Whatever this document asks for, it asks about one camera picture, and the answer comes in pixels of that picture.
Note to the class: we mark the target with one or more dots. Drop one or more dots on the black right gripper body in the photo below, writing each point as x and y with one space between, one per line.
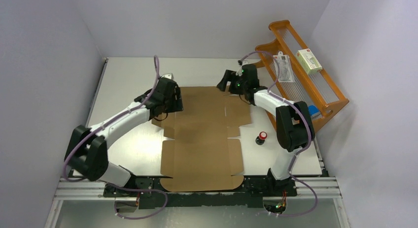
238 86

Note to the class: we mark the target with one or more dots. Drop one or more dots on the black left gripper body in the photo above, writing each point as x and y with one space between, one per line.
172 104

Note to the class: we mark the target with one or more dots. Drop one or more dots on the brown cardboard box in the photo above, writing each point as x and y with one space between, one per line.
202 150

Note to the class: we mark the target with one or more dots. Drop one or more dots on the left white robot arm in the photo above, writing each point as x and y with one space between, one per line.
88 146

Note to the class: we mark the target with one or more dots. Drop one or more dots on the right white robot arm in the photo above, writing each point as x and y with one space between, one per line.
294 127

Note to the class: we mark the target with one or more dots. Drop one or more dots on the white green small box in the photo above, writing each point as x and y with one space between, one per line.
308 61

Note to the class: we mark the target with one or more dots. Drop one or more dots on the clear packaged item with card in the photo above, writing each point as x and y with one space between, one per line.
283 68

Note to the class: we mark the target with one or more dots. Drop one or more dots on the orange wooden shelf rack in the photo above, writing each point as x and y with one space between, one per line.
316 89

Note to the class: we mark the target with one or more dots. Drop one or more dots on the red black push button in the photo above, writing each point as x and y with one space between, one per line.
260 139

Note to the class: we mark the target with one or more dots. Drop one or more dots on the blue tape roll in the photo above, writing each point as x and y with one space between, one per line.
313 111

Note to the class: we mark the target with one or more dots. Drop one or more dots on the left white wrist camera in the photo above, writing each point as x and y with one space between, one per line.
168 76

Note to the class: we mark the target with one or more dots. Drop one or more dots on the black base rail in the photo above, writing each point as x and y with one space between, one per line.
250 193

